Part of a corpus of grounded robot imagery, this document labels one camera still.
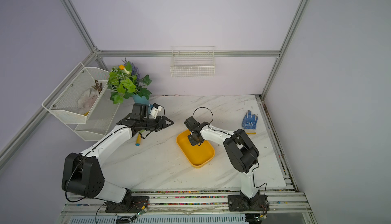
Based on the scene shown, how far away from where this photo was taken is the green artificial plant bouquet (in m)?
0.80

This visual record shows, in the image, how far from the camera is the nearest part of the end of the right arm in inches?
27.5

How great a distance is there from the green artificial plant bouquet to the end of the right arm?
0.32 m
